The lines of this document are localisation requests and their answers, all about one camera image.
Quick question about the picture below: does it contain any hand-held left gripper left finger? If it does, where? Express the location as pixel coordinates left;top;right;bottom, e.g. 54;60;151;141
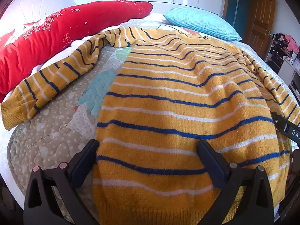
23;139;100;225

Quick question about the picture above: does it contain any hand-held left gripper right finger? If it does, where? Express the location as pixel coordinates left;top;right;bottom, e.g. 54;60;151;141
194;140;275;225

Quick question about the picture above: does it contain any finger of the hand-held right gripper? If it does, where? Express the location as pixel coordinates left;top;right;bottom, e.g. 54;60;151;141
271;112;287;132

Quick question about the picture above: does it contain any yellow striped knit sweater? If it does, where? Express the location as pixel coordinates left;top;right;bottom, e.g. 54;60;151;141
1;26;297;225

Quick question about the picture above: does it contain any quilted dotted bed cover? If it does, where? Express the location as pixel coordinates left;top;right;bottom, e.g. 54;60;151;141
7;13;300;216

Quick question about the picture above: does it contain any cluttered storage shelf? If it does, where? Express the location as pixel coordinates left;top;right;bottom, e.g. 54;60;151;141
265;33;300;94

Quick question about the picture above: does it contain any pink garment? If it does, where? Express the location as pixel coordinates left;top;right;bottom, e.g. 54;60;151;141
285;35;300;54

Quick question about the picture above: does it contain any wooden door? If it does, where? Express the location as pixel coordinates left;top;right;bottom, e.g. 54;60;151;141
244;0;277;57

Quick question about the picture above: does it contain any red patterned pillow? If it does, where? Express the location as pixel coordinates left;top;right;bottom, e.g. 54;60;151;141
0;1;153;101

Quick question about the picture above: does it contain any teal glass door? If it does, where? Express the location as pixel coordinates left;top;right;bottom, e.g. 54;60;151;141
223;0;252;40

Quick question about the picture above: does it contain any light blue pillow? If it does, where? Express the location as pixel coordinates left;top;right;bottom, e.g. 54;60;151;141
163;7;242;41

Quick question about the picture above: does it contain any white round headboard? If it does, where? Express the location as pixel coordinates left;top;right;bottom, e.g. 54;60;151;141
0;0;78;32

